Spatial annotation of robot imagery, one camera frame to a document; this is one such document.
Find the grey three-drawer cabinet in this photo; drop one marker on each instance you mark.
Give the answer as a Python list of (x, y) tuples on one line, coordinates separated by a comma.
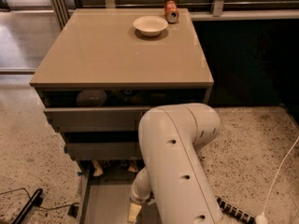
[(100, 49)]

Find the grey middle drawer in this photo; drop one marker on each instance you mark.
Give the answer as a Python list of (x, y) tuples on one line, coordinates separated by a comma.
[(103, 151)]

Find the orange soda can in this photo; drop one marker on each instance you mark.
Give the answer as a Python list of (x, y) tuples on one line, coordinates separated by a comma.
[(171, 11)]

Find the black power strip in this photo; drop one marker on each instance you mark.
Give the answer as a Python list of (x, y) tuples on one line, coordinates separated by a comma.
[(234, 212)]

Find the white paper bowl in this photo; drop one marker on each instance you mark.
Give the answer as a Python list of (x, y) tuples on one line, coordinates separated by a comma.
[(150, 25)]

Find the black power adapter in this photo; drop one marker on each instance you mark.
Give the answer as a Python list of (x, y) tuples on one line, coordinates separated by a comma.
[(73, 210)]

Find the brown round object in drawer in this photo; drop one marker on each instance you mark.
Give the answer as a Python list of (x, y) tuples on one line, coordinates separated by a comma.
[(91, 98)]

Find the grey open bottom drawer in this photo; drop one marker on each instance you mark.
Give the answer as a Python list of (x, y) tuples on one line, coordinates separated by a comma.
[(106, 199)]

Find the snack bag in bottom drawer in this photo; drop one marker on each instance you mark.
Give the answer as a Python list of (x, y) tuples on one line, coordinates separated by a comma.
[(101, 166)]

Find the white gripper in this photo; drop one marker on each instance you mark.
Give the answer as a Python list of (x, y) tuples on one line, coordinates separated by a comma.
[(139, 196)]

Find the grey top drawer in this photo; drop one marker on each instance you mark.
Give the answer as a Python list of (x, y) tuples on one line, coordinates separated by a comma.
[(95, 119)]

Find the black bar on floor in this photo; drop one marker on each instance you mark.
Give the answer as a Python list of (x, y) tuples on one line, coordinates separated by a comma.
[(34, 200)]

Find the dark items in top drawer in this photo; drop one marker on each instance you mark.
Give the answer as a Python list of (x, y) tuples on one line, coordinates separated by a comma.
[(135, 97)]

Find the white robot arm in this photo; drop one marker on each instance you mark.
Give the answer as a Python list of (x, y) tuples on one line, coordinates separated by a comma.
[(169, 137)]

